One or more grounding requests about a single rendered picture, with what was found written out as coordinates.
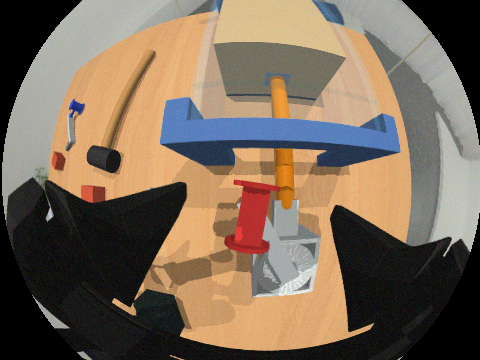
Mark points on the wooden-handled mallet with black head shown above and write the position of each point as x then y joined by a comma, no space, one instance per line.
104,157

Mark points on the orange-red cube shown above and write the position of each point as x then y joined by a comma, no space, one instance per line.
58,161
92,193

